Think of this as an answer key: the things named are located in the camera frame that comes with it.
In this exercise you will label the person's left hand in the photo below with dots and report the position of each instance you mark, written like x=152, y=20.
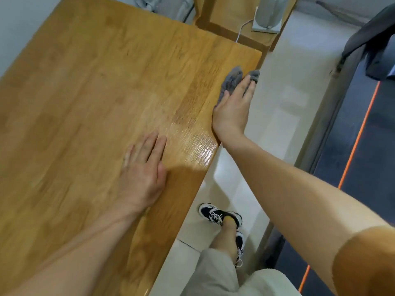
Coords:
x=140, y=184

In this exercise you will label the person's right hand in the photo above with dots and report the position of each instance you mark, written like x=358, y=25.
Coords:
x=230, y=117

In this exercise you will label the person's left thumb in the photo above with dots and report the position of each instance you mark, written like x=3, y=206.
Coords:
x=162, y=177

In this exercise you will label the person's left middle finger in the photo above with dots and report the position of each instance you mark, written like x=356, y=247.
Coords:
x=147, y=147

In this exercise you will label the person's right thumb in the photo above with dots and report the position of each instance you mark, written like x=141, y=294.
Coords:
x=223, y=100

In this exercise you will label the grey cleaning cloth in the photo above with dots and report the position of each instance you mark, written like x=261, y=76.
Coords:
x=232, y=77

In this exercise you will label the person's left forearm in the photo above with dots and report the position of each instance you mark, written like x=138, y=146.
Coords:
x=77, y=255

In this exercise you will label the person's right forearm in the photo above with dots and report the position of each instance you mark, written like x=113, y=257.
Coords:
x=287, y=194

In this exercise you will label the black white sneaker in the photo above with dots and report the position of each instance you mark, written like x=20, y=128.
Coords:
x=216, y=214
x=239, y=246

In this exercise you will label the small wooden side table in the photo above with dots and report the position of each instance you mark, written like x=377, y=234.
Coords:
x=228, y=15

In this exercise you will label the person's leg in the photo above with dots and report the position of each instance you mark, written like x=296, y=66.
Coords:
x=226, y=238

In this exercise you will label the white device with square base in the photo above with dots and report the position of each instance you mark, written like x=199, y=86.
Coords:
x=270, y=12

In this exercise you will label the beige shorts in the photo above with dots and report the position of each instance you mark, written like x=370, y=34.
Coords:
x=216, y=274

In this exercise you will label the light grey crumpled cloth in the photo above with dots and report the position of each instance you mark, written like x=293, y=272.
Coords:
x=148, y=3

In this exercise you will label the dark grey jacket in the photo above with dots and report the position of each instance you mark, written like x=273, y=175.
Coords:
x=370, y=36

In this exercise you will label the orange sleeve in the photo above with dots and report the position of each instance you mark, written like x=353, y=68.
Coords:
x=367, y=262

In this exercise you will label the grey metal frame rail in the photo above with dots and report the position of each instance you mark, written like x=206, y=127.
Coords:
x=327, y=110

